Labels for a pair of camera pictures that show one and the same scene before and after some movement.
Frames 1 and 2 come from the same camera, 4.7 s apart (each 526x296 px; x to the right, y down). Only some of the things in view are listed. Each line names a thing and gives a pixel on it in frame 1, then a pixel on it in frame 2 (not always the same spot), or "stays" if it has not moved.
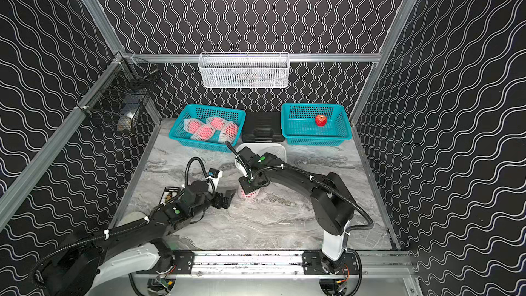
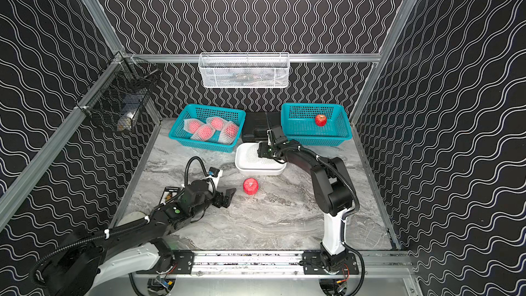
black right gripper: x=246 y=188 -> x=261 y=150
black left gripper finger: x=221 y=203 stays
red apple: x=320 y=120 stays
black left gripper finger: x=228 y=196 stays
